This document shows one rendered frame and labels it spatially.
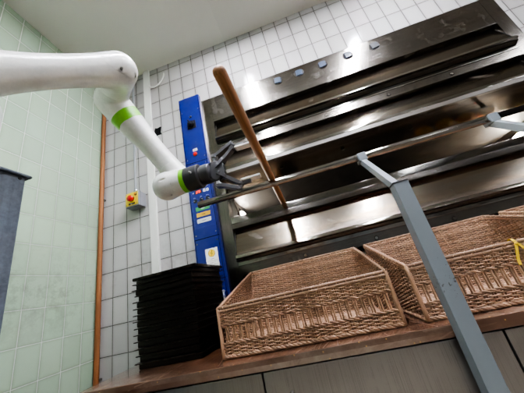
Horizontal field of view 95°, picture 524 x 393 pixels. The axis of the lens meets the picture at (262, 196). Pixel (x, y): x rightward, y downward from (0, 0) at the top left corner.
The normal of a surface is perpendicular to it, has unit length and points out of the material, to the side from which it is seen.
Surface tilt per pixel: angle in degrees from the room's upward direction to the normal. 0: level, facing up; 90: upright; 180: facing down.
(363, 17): 90
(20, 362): 90
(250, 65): 90
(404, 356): 90
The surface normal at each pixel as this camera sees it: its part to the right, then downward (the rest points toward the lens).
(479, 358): -0.23, -0.31
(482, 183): -0.29, -0.60
